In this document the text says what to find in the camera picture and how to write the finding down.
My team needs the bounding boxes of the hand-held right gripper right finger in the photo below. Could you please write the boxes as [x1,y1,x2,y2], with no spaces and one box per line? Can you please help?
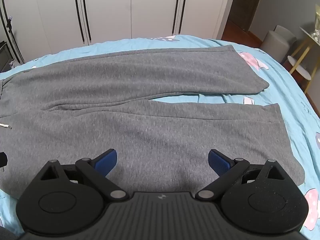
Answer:
[195,149,285,202]

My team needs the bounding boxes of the white wardrobe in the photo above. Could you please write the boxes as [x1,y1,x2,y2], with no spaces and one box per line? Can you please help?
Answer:
[0,0,238,66]

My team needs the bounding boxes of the grey pants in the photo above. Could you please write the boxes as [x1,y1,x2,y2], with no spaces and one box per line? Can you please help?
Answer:
[0,44,306,200]

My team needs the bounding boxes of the black stand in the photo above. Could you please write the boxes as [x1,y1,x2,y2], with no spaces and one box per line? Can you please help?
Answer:
[0,41,13,73]

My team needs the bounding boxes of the yellow-legged side table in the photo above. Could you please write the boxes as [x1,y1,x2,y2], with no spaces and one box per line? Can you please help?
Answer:
[286,26,320,90]

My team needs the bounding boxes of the light blue printed blanket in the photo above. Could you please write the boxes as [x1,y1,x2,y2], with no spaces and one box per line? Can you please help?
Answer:
[0,34,320,233]

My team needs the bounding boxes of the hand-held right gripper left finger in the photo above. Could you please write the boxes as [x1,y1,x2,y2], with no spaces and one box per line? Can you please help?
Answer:
[40,149,129,202]

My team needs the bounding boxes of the dark brown door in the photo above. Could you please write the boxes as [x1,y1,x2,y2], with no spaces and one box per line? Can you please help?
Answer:
[221,0,265,41]

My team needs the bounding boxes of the pale yellow bouquet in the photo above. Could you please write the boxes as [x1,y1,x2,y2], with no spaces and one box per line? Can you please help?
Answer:
[312,12,320,41]

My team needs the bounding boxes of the grey round stool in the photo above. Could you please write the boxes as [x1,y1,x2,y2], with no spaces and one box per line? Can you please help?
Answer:
[260,25,298,64]

